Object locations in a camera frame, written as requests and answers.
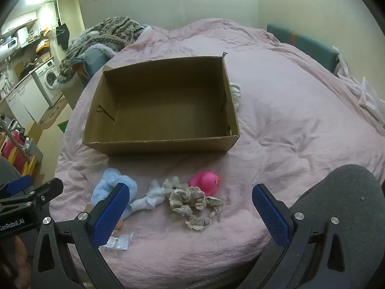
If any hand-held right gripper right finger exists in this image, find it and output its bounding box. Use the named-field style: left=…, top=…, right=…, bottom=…
left=241, top=184, right=358, bottom=289

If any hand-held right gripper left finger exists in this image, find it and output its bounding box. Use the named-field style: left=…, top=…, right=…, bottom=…
left=32, top=182, right=131, bottom=289

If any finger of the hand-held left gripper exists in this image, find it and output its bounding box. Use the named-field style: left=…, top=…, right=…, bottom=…
left=0, top=175, right=33, bottom=197
left=0, top=177, right=64, bottom=210

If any clear plastic packet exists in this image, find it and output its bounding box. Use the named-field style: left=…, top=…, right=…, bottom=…
left=99, top=232, right=134, bottom=252

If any light blue fluffy scrunchie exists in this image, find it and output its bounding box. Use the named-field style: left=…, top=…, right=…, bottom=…
left=91, top=169, right=139, bottom=217

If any knotted white cloth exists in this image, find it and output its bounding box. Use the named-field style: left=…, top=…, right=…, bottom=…
left=122, top=180, right=166, bottom=220

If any pink rubber duck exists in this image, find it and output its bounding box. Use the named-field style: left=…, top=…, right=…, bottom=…
left=189, top=171, right=222, bottom=197

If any taupe frilled scrunchie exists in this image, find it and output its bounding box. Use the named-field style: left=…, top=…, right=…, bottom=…
left=168, top=186, right=225, bottom=214

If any brown lace-trimmed scrunchie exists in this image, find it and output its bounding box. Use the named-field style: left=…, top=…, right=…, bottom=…
left=184, top=205, right=220, bottom=232

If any brown cardboard box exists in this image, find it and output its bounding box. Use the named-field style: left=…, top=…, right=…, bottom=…
left=82, top=55, right=240, bottom=157

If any person's left hand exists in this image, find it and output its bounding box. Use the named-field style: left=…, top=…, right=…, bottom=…
left=0, top=235, right=32, bottom=289

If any person's left leg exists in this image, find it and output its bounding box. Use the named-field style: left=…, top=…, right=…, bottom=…
left=0, top=156, right=21, bottom=184

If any wooden rack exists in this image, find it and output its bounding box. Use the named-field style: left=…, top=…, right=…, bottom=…
left=0, top=132, right=37, bottom=177

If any red suitcase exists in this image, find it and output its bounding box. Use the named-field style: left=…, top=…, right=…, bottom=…
left=0, top=129, right=27, bottom=169

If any small cardboard box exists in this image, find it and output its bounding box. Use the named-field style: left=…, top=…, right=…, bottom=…
left=26, top=122, right=44, bottom=145

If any white kitchen cabinet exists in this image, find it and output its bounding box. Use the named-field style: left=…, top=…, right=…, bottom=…
left=0, top=80, right=50, bottom=124

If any pink blanket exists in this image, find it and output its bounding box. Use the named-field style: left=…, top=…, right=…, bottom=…
left=50, top=18, right=385, bottom=289

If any white washing machine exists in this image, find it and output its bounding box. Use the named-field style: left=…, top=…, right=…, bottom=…
left=32, top=59, right=64, bottom=107

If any crumpled white cloth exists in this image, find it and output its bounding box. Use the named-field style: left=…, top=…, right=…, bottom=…
left=230, top=83, right=242, bottom=109

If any teal cushion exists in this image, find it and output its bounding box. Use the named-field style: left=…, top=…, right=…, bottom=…
left=74, top=44, right=116, bottom=79

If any white kitchen appliance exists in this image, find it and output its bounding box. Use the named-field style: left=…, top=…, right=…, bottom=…
left=0, top=36, right=19, bottom=59

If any white crumpled sheet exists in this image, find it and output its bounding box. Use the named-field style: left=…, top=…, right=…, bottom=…
left=337, top=54, right=385, bottom=118

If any black hanging garment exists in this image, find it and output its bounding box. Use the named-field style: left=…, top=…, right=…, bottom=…
left=56, top=22, right=70, bottom=49

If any teal headboard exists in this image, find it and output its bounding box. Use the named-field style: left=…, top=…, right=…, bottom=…
left=266, top=22, right=340, bottom=73

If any patterned knit blanket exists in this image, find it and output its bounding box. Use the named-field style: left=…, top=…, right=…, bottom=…
left=56, top=16, right=149, bottom=85

